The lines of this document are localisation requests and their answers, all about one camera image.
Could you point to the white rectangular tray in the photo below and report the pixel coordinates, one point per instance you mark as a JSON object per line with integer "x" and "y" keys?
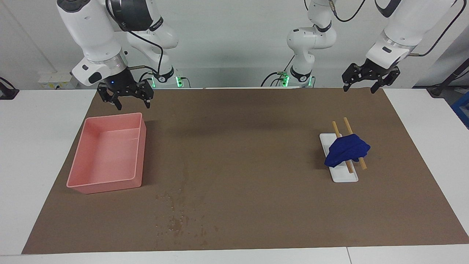
{"x": 344, "y": 176}

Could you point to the brown table mat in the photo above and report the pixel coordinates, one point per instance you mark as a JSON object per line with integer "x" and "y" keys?
{"x": 238, "y": 165}

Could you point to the blue towel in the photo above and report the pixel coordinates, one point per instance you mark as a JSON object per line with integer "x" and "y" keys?
{"x": 346, "y": 150}

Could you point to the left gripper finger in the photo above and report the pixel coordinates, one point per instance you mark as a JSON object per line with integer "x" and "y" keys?
{"x": 346, "y": 86}
{"x": 377, "y": 87}

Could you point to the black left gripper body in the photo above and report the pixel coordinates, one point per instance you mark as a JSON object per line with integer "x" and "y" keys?
{"x": 377, "y": 69}

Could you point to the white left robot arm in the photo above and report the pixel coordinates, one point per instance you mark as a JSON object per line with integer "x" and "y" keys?
{"x": 399, "y": 25}

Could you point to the black clamp mount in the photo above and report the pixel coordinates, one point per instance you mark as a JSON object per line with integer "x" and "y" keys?
{"x": 9, "y": 93}

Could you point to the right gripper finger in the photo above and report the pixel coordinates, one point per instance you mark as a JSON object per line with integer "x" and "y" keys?
{"x": 116, "y": 101}
{"x": 148, "y": 99}

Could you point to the wooden rod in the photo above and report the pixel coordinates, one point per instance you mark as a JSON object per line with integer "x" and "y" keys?
{"x": 347, "y": 124}
{"x": 336, "y": 128}

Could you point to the black stand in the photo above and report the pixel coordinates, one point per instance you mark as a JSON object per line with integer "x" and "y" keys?
{"x": 436, "y": 90}

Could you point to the pink plastic bin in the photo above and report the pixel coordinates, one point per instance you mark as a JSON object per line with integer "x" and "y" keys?
{"x": 106, "y": 154}

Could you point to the white wall socket box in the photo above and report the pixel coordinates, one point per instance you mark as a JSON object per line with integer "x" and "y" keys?
{"x": 55, "y": 79}

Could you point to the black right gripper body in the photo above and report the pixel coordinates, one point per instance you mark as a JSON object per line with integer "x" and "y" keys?
{"x": 121, "y": 84}

